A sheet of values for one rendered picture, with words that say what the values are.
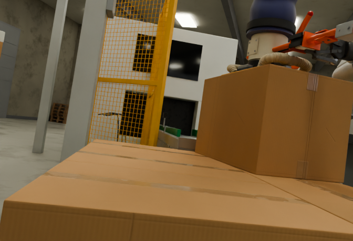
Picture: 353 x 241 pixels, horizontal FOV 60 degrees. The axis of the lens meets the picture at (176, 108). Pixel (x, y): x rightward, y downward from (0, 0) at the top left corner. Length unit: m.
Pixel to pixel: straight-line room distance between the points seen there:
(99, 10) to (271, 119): 1.75
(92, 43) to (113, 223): 2.06
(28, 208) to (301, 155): 0.97
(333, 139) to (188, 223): 0.93
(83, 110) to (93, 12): 0.75
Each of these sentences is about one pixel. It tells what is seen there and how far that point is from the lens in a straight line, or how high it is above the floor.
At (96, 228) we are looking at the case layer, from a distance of 0.49.
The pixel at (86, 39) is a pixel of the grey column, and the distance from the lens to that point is 2.47.
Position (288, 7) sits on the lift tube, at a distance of 1.52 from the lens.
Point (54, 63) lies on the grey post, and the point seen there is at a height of 1.28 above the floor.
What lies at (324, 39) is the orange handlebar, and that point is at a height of 1.06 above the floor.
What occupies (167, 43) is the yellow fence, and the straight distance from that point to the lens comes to 2.55.
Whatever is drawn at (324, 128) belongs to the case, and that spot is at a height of 0.74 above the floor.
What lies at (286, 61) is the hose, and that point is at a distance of 1.35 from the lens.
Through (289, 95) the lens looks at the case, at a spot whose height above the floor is 0.84.
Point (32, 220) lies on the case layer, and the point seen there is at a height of 0.52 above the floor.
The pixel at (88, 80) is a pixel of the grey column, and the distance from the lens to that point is 2.42.
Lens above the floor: 0.68
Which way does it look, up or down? 3 degrees up
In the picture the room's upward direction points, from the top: 8 degrees clockwise
